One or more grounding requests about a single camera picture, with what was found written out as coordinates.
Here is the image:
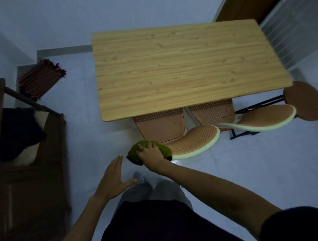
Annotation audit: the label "cream cushion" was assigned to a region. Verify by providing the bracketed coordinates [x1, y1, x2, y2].
[14, 111, 50, 166]

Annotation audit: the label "dark wooden bench frame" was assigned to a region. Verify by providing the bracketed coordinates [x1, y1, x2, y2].
[0, 78, 71, 241]

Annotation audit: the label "brown wooden door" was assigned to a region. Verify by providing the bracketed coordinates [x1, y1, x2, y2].
[213, 0, 281, 25]

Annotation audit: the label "person's left forearm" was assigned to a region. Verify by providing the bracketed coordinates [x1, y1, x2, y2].
[63, 195, 110, 241]

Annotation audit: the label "striped orange floor mat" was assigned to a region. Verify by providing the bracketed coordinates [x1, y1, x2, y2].
[18, 59, 67, 102]

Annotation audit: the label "person's right forearm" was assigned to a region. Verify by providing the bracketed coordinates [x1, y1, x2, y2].
[155, 160, 283, 240]

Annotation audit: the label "person's right hand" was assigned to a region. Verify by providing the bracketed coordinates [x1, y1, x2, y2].
[136, 142, 170, 173]

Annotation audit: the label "dark blue cushion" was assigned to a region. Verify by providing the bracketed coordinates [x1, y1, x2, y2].
[0, 107, 47, 162]

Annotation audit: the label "person's grey trousers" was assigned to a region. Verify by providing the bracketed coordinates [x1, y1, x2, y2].
[115, 177, 194, 212]

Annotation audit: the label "orange perforated chair cream rim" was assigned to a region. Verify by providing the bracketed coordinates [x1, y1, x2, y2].
[189, 95, 297, 140]
[133, 108, 220, 161]

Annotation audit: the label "white ribbed panel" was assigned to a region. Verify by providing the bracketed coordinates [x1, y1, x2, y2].
[260, 0, 318, 72]

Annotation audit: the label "round brown stool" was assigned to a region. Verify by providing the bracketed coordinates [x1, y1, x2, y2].
[283, 81, 318, 122]

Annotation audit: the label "person's grey sock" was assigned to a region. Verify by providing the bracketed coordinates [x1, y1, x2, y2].
[132, 171, 150, 185]

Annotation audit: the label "person's left hand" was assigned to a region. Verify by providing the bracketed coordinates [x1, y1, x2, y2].
[93, 156, 138, 201]

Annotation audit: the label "person's dark shirt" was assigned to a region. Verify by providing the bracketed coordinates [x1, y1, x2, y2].
[101, 200, 318, 241]

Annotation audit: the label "green cloth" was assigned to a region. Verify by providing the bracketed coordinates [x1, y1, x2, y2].
[126, 140, 173, 166]

